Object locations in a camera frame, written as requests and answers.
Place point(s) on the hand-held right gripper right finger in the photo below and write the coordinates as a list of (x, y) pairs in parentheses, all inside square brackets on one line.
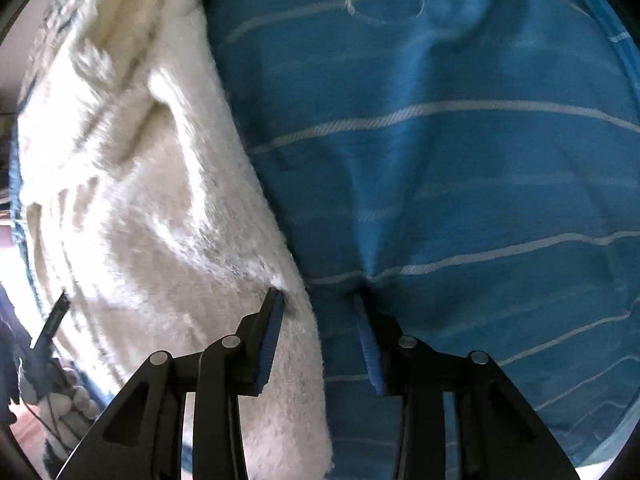
[(369, 347)]

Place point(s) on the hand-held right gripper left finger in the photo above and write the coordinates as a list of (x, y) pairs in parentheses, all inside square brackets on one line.
[(269, 340)]

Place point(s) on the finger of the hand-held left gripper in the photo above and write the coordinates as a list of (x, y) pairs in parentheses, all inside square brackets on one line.
[(51, 320)]

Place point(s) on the blue striped fleece-lined garment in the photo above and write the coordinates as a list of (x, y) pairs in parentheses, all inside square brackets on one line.
[(450, 185)]

